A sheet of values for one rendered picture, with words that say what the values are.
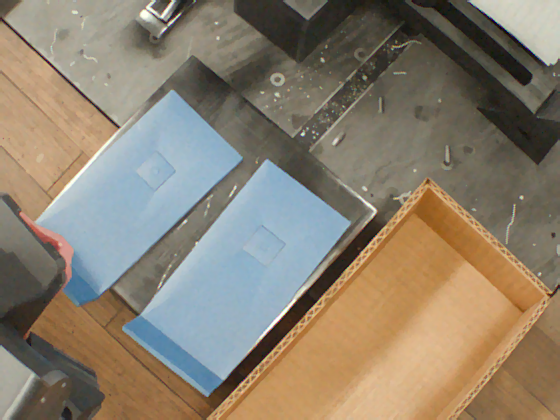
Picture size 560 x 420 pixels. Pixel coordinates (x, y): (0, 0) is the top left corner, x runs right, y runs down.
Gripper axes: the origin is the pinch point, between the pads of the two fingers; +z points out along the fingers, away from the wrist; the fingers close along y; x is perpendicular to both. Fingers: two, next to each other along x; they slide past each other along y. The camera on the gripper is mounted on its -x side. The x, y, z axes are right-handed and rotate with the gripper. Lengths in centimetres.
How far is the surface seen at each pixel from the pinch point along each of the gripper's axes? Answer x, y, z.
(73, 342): -4.4, -4.0, 2.1
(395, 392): -22.3, 8.0, 8.1
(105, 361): -6.9, -3.3, 2.5
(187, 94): 2.3, 12.3, 9.3
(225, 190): -4.5, 9.9, 7.8
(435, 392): -24.4, 9.6, 9.0
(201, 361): -11.6, 2.0, 2.7
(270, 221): -8.1, 10.6, 7.6
